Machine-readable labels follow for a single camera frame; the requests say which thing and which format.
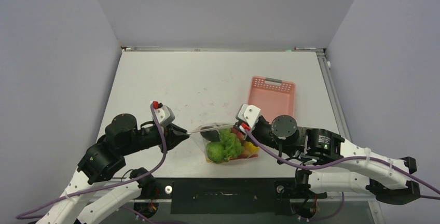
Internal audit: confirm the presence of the dark purple eggplant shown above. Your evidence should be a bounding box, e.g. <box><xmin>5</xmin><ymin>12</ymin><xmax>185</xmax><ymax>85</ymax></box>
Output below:
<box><xmin>200</xmin><ymin>125</ymin><xmax>221</xmax><ymax>142</ymax></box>

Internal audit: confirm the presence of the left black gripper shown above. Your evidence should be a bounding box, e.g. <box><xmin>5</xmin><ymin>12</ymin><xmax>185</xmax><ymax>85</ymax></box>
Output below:
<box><xmin>120</xmin><ymin>121</ymin><xmax>189</xmax><ymax>156</ymax></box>

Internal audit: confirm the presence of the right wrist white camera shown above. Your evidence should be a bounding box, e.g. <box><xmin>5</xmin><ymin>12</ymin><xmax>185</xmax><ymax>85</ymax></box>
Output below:
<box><xmin>235</xmin><ymin>104</ymin><xmax>261</xmax><ymax>134</ymax></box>

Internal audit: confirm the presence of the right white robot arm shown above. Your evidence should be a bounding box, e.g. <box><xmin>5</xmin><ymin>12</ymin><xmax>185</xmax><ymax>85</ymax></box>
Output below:
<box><xmin>238</xmin><ymin>115</ymin><xmax>421</xmax><ymax>205</ymax></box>

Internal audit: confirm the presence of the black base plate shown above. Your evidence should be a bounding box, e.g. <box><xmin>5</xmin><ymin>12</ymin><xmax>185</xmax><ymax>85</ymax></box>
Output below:
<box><xmin>132</xmin><ymin>177</ymin><xmax>327</xmax><ymax>215</ymax></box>

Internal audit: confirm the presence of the green grape bunch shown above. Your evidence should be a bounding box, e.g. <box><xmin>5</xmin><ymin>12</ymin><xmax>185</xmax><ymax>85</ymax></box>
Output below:
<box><xmin>219</xmin><ymin>129</ymin><xmax>243</xmax><ymax>161</ymax></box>

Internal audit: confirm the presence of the aluminium table rail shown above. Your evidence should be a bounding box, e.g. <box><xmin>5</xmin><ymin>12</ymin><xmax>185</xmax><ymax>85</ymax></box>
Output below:
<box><xmin>312</xmin><ymin>49</ymin><xmax>376</xmax><ymax>201</ymax></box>

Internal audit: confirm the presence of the red cherry tomato bunch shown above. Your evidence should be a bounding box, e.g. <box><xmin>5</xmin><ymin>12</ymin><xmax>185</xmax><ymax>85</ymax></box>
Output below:
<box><xmin>231</xmin><ymin>128</ymin><xmax>248</xmax><ymax>159</ymax></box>

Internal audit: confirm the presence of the yellow bell pepper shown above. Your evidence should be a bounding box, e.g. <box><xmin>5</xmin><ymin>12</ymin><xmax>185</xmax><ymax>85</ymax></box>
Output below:
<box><xmin>239</xmin><ymin>141</ymin><xmax>259</xmax><ymax>159</ymax></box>

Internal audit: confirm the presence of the clear zip top bag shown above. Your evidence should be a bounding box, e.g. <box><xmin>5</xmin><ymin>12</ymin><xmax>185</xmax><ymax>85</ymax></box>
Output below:
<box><xmin>190</xmin><ymin>123</ymin><xmax>259</xmax><ymax>164</ymax></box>

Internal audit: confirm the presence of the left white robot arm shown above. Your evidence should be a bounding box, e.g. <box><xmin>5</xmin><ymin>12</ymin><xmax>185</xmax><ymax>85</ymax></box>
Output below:
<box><xmin>38</xmin><ymin>114</ymin><xmax>189</xmax><ymax>223</ymax></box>

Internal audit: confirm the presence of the green lettuce head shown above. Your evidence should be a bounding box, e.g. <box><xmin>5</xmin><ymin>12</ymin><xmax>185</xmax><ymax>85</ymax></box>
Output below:
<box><xmin>205</xmin><ymin>142</ymin><xmax>226</xmax><ymax>163</ymax></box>

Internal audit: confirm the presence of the pink plastic basket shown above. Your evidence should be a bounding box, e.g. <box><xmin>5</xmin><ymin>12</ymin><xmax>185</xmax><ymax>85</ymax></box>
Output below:
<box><xmin>247</xmin><ymin>76</ymin><xmax>296</xmax><ymax>122</ymax></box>

